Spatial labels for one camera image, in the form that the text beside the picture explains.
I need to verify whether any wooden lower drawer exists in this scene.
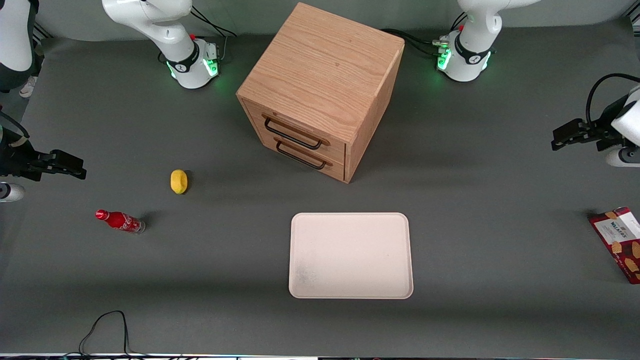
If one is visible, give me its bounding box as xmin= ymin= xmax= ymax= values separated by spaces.
xmin=265 ymin=131 xmax=347 ymax=182

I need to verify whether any black arm base cable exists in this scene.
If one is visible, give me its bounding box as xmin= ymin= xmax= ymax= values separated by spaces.
xmin=190 ymin=5 xmax=237 ymax=39
xmin=381 ymin=12 xmax=468 ymax=57

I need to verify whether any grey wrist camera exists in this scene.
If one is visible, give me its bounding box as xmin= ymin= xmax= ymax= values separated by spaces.
xmin=0 ymin=182 xmax=26 ymax=203
xmin=605 ymin=146 xmax=640 ymax=168

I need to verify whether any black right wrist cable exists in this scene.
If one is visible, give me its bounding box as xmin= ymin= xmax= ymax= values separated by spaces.
xmin=0 ymin=109 xmax=29 ymax=145

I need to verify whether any thin black looped cable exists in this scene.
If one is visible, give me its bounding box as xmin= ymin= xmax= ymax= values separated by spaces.
xmin=77 ymin=310 xmax=151 ymax=359

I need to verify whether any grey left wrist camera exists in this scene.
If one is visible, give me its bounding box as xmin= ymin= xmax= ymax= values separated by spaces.
xmin=605 ymin=146 xmax=640 ymax=168

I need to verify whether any black upper drawer handle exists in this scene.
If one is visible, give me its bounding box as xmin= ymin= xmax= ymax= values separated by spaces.
xmin=263 ymin=114 xmax=331 ymax=151

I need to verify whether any black lower drawer handle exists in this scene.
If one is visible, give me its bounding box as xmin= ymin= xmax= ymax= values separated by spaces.
xmin=274 ymin=136 xmax=334 ymax=171

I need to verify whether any white rectangular tray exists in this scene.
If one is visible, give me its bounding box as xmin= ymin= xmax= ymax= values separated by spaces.
xmin=288 ymin=212 xmax=415 ymax=300

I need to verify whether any black left arm base cable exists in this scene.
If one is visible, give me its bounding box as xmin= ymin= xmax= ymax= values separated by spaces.
xmin=381 ymin=12 xmax=468 ymax=57

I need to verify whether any black right arm base cable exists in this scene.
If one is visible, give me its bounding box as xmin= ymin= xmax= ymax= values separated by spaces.
xmin=190 ymin=5 xmax=237 ymax=39

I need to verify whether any yellow lemon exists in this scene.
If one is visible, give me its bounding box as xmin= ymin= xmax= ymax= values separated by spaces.
xmin=170 ymin=169 xmax=189 ymax=195

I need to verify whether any red cola bottle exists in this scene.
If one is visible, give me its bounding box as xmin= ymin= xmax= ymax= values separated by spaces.
xmin=95 ymin=209 xmax=147 ymax=235

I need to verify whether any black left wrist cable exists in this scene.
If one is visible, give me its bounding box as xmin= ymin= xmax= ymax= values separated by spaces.
xmin=586 ymin=73 xmax=640 ymax=127

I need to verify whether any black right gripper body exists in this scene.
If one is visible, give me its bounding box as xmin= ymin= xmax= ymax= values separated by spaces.
xmin=0 ymin=138 xmax=50 ymax=182

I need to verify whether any wooden drawer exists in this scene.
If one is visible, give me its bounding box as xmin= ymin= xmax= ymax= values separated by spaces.
xmin=265 ymin=131 xmax=347 ymax=182
xmin=242 ymin=98 xmax=347 ymax=162

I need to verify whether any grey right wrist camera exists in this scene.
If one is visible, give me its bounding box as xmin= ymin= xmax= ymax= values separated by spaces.
xmin=0 ymin=182 xmax=26 ymax=203

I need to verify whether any black drawer handle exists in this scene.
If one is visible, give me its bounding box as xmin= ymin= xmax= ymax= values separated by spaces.
xmin=274 ymin=136 xmax=334 ymax=171
xmin=263 ymin=114 xmax=331 ymax=151

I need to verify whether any wooden upper drawer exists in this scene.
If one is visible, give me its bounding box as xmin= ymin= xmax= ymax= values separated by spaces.
xmin=242 ymin=98 xmax=347 ymax=162

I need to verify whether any wooden drawer cabinet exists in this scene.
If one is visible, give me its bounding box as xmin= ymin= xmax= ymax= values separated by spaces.
xmin=236 ymin=2 xmax=406 ymax=184

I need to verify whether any red cookie box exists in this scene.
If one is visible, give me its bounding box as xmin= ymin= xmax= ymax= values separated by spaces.
xmin=588 ymin=206 xmax=640 ymax=285

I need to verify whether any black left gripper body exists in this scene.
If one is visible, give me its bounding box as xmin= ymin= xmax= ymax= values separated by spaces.
xmin=580 ymin=117 xmax=625 ymax=151

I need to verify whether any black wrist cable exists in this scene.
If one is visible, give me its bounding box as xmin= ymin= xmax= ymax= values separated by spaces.
xmin=0 ymin=109 xmax=29 ymax=145
xmin=586 ymin=73 xmax=640 ymax=127

